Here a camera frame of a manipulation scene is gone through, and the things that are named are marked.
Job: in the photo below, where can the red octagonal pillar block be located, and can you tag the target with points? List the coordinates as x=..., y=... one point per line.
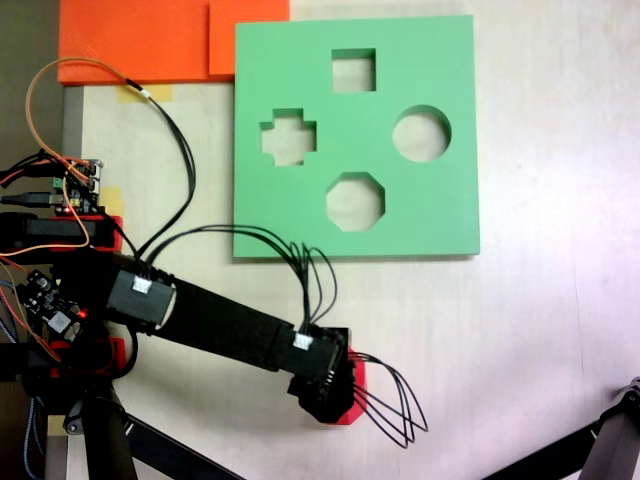
x=345, y=419

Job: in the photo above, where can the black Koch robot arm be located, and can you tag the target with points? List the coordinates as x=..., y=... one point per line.
x=225, y=320

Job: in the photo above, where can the orange foam block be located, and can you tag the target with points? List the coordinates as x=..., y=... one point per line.
x=135, y=40

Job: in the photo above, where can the green shape-sorting board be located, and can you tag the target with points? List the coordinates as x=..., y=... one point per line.
x=425, y=210

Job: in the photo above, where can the black tripod leg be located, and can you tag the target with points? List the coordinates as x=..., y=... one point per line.
x=107, y=450
x=615, y=440

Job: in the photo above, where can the yellow tape piece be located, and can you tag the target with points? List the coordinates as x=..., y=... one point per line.
x=160, y=92
x=114, y=197
x=55, y=425

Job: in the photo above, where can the black power converter board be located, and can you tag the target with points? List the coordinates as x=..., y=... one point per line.
x=55, y=315

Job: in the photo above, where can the motor controller circuit board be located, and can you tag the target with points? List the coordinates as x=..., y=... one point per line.
x=85, y=185

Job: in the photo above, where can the red printed base mount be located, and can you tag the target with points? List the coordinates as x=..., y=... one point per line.
x=116, y=230

